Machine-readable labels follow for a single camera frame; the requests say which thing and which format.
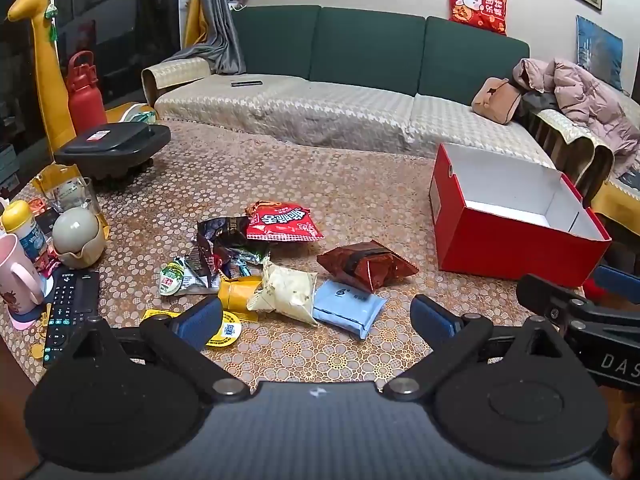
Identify round grey beige ornament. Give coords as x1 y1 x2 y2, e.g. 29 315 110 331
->
51 206 107 269

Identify floral patterned tablecloth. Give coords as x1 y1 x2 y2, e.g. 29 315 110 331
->
0 120 613 401

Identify small green white packet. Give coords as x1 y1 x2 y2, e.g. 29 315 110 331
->
158 256 201 297

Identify black snack packet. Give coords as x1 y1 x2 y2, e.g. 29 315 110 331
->
196 216 251 286

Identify beige patterned sofa cover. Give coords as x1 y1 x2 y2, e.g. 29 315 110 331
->
141 55 616 201

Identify cream white snack packet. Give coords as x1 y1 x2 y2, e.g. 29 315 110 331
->
246 258 319 324

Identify black table appliance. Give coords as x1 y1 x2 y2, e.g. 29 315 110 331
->
53 122 172 183

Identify blue cushion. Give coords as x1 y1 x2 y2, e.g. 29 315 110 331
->
575 15 625 92

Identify green white pack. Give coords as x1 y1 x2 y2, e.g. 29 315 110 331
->
122 107 160 125

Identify green sofa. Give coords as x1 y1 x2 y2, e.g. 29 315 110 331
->
141 5 640 211

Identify blue pink coaster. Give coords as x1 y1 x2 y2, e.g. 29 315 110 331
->
0 280 56 331

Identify clear bag yellow edge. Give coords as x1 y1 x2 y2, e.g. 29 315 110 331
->
32 164 111 238

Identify pink mug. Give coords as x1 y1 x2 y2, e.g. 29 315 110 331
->
0 234 46 306

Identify red cardboard box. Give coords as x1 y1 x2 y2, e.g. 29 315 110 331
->
429 142 613 288

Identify black remote control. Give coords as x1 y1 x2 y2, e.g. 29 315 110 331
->
42 269 101 368

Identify red printed cushion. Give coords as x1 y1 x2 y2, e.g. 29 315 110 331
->
447 0 509 37

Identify yellow capped bottle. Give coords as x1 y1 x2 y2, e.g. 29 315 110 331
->
1 200 51 261

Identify pink padded jacket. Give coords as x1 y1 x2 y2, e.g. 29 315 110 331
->
512 57 640 166

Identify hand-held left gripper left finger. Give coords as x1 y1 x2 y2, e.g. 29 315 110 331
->
72 296 251 404

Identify yellow curtain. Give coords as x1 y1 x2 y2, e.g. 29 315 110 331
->
184 0 208 48

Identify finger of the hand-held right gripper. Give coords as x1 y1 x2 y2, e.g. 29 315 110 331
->
594 265 640 306
516 274 601 333

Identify green foil snack packet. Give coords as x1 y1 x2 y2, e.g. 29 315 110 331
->
220 246 272 278

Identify yellow cloth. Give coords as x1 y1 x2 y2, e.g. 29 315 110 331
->
590 167 640 241

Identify yellow snack packet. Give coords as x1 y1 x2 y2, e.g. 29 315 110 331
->
218 276 263 322

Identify yellow round label sachet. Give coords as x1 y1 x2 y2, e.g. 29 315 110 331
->
205 310 243 348

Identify yellow giraffe figure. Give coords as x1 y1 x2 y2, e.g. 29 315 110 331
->
6 0 77 153

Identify red snack packet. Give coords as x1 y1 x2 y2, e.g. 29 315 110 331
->
245 201 325 243

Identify red water bottle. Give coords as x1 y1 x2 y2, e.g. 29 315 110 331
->
65 51 108 136

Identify dark red foil packet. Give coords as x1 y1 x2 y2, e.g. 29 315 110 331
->
316 240 420 295

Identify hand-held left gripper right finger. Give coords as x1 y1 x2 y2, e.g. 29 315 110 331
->
382 295 569 402

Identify grey curtain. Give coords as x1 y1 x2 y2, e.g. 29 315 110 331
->
162 0 247 77

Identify light blue snack packet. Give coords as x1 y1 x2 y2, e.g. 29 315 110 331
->
312 280 388 339

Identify beige handbag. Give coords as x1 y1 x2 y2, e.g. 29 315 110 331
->
471 77 523 126

